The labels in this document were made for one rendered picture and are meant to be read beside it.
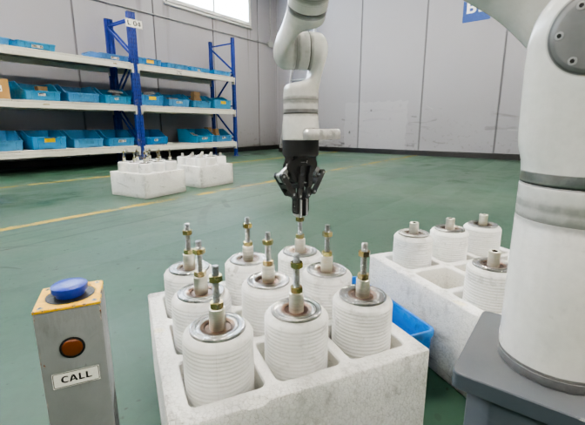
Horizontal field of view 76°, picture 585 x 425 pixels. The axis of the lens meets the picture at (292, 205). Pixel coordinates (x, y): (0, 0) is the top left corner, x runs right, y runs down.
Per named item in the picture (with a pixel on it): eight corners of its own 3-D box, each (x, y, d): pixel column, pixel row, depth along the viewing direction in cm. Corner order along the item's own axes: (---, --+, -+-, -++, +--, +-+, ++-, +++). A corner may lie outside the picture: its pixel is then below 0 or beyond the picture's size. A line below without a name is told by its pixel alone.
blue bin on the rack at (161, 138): (126, 144, 542) (124, 129, 538) (150, 143, 573) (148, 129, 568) (146, 145, 514) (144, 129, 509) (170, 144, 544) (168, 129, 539)
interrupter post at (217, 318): (219, 322, 52) (218, 301, 52) (230, 329, 51) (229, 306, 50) (205, 329, 51) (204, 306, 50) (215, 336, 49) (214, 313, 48)
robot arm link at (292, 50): (271, 54, 76) (276, -15, 65) (312, 55, 78) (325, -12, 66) (273, 77, 73) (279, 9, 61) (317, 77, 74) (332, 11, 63)
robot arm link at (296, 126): (311, 141, 68) (311, 105, 66) (272, 139, 76) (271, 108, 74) (343, 139, 74) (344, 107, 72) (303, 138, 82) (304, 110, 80)
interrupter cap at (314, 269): (326, 261, 76) (326, 258, 76) (354, 272, 70) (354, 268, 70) (298, 271, 71) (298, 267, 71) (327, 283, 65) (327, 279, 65)
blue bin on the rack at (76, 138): (55, 146, 470) (53, 130, 465) (86, 145, 500) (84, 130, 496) (73, 148, 441) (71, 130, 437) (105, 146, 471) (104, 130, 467)
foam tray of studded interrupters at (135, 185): (186, 191, 300) (184, 169, 297) (145, 199, 268) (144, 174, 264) (153, 187, 320) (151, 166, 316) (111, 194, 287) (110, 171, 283)
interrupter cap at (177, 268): (166, 266, 73) (165, 263, 73) (205, 259, 77) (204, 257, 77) (172, 279, 67) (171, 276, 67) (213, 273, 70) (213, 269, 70)
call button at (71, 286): (88, 301, 45) (85, 286, 45) (49, 308, 44) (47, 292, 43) (90, 288, 49) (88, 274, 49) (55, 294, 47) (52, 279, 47)
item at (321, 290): (324, 336, 81) (326, 258, 77) (359, 356, 74) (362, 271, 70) (291, 354, 75) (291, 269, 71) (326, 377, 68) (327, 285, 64)
